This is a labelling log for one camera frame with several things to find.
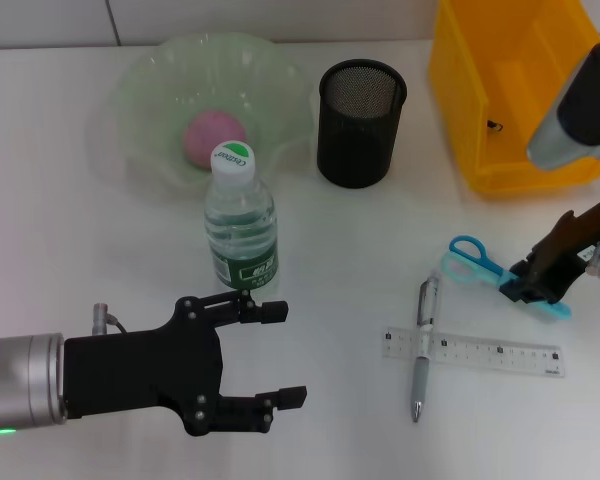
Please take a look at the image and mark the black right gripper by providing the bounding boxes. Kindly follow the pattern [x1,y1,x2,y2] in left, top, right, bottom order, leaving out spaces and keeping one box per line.
[499,202,600,304]

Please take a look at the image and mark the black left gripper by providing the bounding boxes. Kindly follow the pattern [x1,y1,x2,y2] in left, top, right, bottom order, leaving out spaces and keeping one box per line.
[62,289,308,439]

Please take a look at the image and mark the blue sheathed scissors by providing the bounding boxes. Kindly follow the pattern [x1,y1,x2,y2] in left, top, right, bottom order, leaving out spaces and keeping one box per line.
[440,235,572,321]

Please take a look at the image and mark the clear plastic ruler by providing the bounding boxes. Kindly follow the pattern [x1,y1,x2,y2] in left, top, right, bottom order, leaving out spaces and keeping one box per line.
[383,325,566,380]

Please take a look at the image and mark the green label water bottle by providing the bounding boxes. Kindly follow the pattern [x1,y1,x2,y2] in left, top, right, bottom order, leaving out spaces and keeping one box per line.
[203,140,280,292]

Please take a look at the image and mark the pink peach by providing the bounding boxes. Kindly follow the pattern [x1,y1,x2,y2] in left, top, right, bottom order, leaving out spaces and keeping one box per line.
[182,110,249,172]

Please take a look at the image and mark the silver grey ballpoint pen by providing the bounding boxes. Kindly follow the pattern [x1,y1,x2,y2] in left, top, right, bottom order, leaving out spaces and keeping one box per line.
[410,268,440,424]

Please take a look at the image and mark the black mesh pen holder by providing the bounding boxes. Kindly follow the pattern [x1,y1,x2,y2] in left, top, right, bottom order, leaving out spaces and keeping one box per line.
[316,58,409,190]

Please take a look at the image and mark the green glass fruit bowl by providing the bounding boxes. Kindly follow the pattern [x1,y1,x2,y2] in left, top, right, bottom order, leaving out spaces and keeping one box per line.
[90,32,317,199]

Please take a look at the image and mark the yellow plastic bin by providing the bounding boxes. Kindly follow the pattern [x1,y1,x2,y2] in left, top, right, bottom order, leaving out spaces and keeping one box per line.
[427,0,600,196]

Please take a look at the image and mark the left arm wrist cable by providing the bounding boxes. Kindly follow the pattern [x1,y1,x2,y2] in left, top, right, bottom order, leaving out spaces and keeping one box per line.
[92,302,129,335]

